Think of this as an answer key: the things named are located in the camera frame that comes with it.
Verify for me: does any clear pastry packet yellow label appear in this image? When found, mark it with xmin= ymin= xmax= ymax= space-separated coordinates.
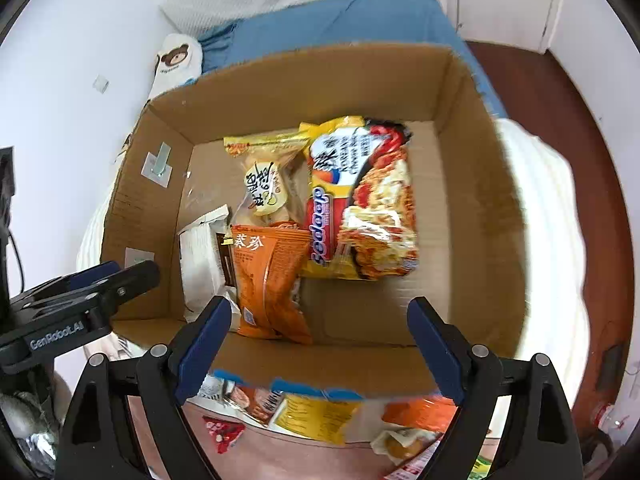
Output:
xmin=222 ymin=127 xmax=313 ymax=231

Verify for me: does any small red snack packet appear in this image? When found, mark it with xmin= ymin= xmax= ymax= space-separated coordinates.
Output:
xmin=202 ymin=415 xmax=246 ymax=453

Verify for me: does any white grey printed snack packet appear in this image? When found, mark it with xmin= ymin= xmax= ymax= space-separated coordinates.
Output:
xmin=197 ymin=375 xmax=236 ymax=401

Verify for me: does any yellow green snack packet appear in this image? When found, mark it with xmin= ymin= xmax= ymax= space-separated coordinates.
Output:
xmin=270 ymin=392 xmax=363 ymax=446

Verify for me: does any orange bowl-print snack packet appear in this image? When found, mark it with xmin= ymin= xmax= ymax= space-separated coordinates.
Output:
xmin=382 ymin=395 xmax=458 ymax=433

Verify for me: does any clear braised egg packet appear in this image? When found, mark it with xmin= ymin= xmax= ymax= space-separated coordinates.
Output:
xmin=372 ymin=427 xmax=441 ymax=466

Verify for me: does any brown cardboard box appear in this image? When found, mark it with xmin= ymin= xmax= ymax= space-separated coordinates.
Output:
xmin=100 ymin=42 xmax=531 ymax=401

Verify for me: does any red brown snack packet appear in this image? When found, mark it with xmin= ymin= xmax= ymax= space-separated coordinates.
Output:
xmin=222 ymin=385 xmax=286 ymax=428

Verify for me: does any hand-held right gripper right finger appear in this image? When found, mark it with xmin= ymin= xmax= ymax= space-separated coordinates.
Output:
xmin=406 ymin=296 xmax=586 ymax=480

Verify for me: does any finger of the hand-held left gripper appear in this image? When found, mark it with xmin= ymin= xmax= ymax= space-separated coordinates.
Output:
xmin=30 ymin=260 xmax=123 ymax=301
xmin=10 ymin=260 xmax=162 ymax=326

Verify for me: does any yellow red instant noodle packet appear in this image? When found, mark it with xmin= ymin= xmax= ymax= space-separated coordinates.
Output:
xmin=299 ymin=116 xmax=420 ymax=281

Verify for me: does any plain orange snack packet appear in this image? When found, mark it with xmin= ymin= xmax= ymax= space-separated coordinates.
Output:
xmin=227 ymin=222 xmax=316 ymax=346

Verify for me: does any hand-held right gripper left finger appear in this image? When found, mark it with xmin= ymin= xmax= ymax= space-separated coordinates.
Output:
xmin=52 ymin=296 xmax=233 ymax=480

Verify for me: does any white striped blanket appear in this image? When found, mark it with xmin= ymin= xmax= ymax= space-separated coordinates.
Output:
xmin=75 ymin=119 xmax=593 ymax=441

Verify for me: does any white bear-print pillow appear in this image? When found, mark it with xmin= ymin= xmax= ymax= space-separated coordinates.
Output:
xmin=147 ymin=32 xmax=203 ymax=106

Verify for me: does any red white long snack packet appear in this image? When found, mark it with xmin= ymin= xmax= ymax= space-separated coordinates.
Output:
xmin=385 ymin=447 xmax=451 ymax=480

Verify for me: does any blue bedsheet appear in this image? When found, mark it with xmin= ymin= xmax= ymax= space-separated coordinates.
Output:
xmin=197 ymin=0 xmax=508 ymax=118

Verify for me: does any white door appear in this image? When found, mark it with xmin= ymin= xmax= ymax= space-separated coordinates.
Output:
xmin=440 ymin=0 xmax=571 ymax=53

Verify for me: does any plain white snack packet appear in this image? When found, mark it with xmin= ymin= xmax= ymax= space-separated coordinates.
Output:
xmin=177 ymin=205 xmax=238 ymax=323

